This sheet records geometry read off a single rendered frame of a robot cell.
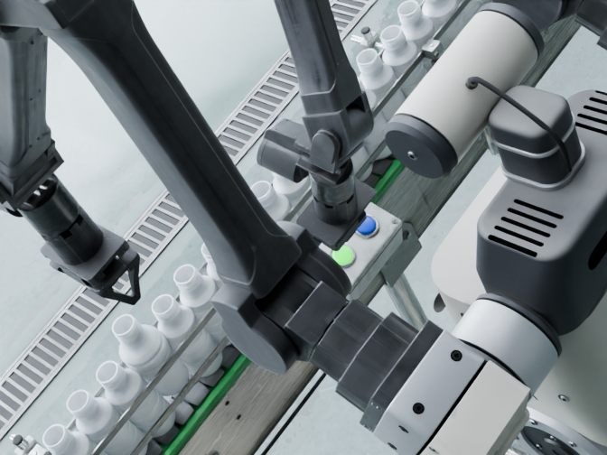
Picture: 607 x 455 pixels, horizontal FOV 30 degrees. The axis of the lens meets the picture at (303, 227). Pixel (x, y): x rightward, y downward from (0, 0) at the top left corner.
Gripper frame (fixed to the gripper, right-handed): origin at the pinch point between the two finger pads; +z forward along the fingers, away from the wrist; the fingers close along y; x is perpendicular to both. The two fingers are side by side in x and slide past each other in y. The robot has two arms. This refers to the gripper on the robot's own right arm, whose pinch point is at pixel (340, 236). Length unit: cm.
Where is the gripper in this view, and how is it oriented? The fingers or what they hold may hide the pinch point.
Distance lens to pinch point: 160.8
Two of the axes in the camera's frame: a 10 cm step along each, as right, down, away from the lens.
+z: 0.9, 4.6, 8.8
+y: -6.0, 7.3, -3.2
